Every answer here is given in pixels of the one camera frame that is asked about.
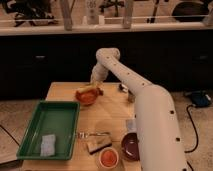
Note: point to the metal fork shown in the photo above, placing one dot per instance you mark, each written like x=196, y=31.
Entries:
x=83, y=135

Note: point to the wooden brush block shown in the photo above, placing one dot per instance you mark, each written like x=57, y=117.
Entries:
x=96, y=145

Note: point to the white sponge cloth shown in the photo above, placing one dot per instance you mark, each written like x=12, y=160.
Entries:
x=48, y=145

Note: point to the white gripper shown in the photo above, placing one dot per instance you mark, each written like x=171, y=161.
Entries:
x=99, y=73

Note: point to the red bowl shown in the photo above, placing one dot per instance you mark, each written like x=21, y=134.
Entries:
x=87, y=97

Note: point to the green plastic tray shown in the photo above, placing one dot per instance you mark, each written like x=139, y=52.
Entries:
x=58, y=118

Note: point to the blue black device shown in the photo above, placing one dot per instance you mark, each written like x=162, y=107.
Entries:
x=200, y=99

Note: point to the purple bowl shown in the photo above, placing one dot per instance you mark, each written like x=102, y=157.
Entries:
x=129, y=147

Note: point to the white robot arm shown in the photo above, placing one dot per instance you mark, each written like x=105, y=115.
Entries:
x=159, y=138

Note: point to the black office chair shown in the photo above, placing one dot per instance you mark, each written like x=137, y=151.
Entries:
x=35, y=12

